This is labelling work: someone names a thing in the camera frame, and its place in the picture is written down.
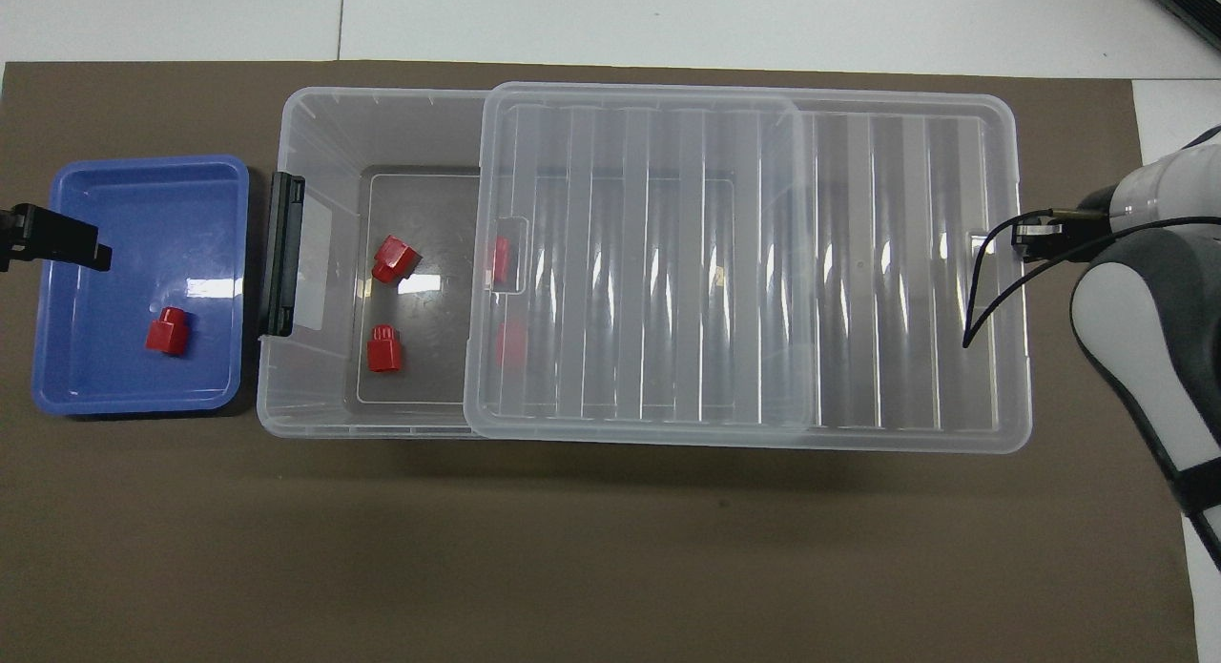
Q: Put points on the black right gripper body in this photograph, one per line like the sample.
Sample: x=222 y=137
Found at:
x=1092 y=219

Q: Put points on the blue plastic tray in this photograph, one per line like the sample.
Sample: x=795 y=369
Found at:
x=114 y=358

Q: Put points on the clear plastic storage box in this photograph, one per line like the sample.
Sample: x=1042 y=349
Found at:
x=324 y=148

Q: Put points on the black box latch clip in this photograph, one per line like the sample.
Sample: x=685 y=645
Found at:
x=279 y=262

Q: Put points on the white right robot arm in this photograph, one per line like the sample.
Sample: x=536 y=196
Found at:
x=1145 y=358

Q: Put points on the clear plastic box lid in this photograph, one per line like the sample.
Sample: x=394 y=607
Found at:
x=906 y=262

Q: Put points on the red block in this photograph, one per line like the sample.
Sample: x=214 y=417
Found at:
x=384 y=350
x=169 y=332
x=510 y=343
x=498 y=259
x=393 y=258

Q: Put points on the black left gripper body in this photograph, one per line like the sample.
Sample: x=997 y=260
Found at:
x=13 y=238

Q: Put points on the dark grey device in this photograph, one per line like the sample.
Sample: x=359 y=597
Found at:
x=1190 y=0

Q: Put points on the brown table mat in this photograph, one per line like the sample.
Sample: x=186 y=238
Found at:
x=572 y=549

